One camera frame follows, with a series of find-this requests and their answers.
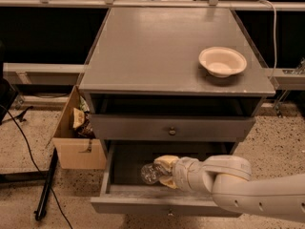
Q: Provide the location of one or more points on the snack bag in box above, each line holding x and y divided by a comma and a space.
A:
81, 123

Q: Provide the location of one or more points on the black metal floor bar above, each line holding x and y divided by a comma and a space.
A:
41, 210

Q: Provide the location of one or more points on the round brass drawer knob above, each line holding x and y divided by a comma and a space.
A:
172, 131

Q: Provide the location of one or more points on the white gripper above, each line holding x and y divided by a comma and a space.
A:
183, 173

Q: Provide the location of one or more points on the white paper bowl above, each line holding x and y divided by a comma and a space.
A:
222, 62

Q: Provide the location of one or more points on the closed grey upper drawer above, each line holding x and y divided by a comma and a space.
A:
156, 127

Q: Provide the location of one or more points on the open grey middle drawer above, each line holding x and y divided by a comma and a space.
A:
124, 192

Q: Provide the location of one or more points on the grey metal rail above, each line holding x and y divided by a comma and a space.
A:
43, 74

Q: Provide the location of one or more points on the clear plastic water bottle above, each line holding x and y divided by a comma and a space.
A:
151, 173

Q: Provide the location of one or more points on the grey wooden drawer cabinet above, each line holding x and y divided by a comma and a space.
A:
145, 62

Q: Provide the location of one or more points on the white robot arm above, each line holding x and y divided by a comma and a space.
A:
227, 179

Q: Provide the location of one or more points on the brown cardboard box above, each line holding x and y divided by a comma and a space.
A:
76, 152

